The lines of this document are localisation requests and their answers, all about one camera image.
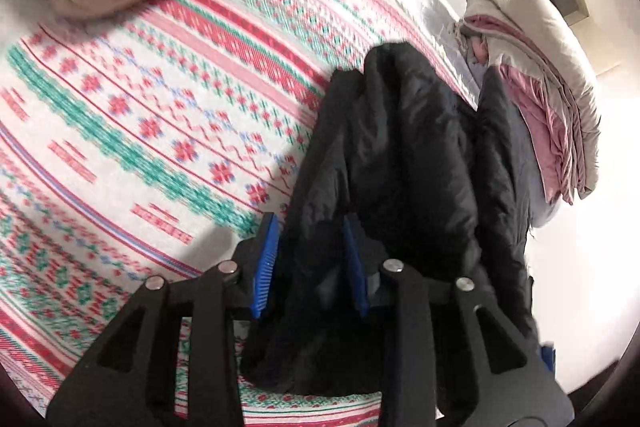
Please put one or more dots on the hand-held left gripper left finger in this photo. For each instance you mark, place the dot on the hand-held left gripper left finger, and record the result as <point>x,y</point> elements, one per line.
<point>264,269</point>

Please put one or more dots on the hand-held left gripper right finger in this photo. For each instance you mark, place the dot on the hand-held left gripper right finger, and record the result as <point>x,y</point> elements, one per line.
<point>356,274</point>

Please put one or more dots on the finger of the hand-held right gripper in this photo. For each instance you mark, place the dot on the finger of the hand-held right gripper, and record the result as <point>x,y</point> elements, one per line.
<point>548,358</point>

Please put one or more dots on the black quilted jacket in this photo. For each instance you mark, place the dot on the black quilted jacket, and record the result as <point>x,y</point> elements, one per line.
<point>410,187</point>

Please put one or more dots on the blue-grey pillow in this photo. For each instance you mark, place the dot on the blue-grey pillow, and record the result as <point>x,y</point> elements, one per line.
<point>535,187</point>

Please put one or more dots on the patterned knit-print blanket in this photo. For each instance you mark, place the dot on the patterned knit-print blanket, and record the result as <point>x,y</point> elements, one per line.
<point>150,132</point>

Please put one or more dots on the pink folded blanket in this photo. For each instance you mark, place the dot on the pink folded blanket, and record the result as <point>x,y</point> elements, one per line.
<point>545,127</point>

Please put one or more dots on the beige folded quilt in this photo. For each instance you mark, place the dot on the beige folded quilt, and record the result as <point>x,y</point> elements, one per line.
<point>555,57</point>

